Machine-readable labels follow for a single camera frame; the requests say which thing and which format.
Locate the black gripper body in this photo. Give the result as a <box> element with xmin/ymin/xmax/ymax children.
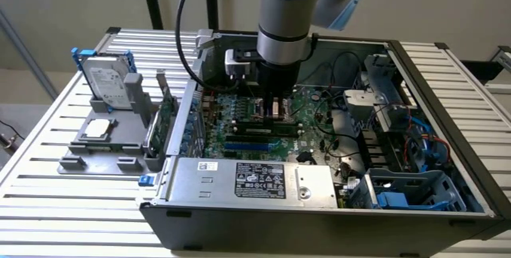
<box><xmin>255</xmin><ymin>59</ymin><xmax>301</xmax><ymax>95</ymax></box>

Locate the black RAM stick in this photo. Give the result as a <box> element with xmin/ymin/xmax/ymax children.
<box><xmin>233</xmin><ymin>121</ymin><xmax>301</xmax><ymax>138</ymax></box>

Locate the blue expansion slot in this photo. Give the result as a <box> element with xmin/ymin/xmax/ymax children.
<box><xmin>224</xmin><ymin>141</ymin><xmax>281</xmax><ymax>151</ymax></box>

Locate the black expansion slot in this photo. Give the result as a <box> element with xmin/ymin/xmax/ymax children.
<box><xmin>221</xmin><ymin>150</ymin><xmax>277</xmax><ymax>159</ymax></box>

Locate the CPU socket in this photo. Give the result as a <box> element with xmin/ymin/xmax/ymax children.
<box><xmin>249</xmin><ymin>96</ymin><xmax>297</xmax><ymax>122</ymax></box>

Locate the green motherboard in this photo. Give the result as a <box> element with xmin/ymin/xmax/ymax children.
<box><xmin>189</xmin><ymin>86</ymin><xmax>363</xmax><ymax>168</ymax></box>

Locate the green graphics card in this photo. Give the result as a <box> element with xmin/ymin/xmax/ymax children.
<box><xmin>143</xmin><ymin>68</ymin><xmax>180</xmax><ymax>157</ymax></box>

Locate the silver power supply unit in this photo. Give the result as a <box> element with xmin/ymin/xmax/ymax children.
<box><xmin>164</xmin><ymin>157</ymin><xmax>341</xmax><ymax>210</ymax></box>

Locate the black stand pole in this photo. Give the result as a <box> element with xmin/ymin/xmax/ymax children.
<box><xmin>137</xmin><ymin>0</ymin><xmax>165</xmax><ymax>31</ymax></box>
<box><xmin>203</xmin><ymin>0</ymin><xmax>221</xmax><ymax>34</ymax></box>

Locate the blue disk caddy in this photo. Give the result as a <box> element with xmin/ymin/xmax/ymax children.
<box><xmin>71</xmin><ymin>47</ymin><xmax>139</xmax><ymax>113</ymax></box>

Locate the grey parts rack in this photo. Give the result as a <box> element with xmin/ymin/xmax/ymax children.
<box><xmin>56</xmin><ymin>73</ymin><xmax>169</xmax><ymax>177</ymax></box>

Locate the silver hard disk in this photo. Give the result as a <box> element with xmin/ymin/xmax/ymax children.
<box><xmin>84</xmin><ymin>57</ymin><xmax>135</xmax><ymax>111</ymax></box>

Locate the grey blue disk bay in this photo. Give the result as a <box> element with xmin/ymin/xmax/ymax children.
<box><xmin>360</xmin><ymin>167</ymin><xmax>468</xmax><ymax>211</ymax></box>

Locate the black open PC case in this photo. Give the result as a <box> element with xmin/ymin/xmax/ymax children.
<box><xmin>137</xmin><ymin>29</ymin><xmax>511</xmax><ymax>251</ymax></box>

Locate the silver CPU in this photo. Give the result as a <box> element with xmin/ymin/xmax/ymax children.
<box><xmin>84</xmin><ymin>119</ymin><xmax>112</xmax><ymax>137</ymax></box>

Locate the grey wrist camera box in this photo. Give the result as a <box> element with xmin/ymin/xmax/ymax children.
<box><xmin>224</xmin><ymin>48</ymin><xmax>261</xmax><ymax>81</ymax></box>

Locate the black wire loop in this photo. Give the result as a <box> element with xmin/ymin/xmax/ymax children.
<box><xmin>309</xmin><ymin>50</ymin><xmax>364</xmax><ymax>92</ymax></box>

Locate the grey case hinge bracket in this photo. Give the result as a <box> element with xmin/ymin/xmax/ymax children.
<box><xmin>195</xmin><ymin>29</ymin><xmax>216</xmax><ymax>50</ymax></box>

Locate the black camera cable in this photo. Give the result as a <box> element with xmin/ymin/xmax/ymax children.
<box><xmin>175</xmin><ymin>0</ymin><xmax>245</xmax><ymax>92</ymax></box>

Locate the blue wire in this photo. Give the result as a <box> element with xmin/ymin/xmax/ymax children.
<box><xmin>401</xmin><ymin>113</ymin><xmax>440</xmax><ymax>165</ymax></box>

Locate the red wire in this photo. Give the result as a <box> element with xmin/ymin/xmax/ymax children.
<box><xmin>403</xmin><ymin>134</ymin><xmax>452</xmax><ymax>168</ymax></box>

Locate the grey aluminium frame post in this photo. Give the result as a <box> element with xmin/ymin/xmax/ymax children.
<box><xmin>0</xmin><ymin>5</ymin><xmax>57</xmax><ymax>101</ymax></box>

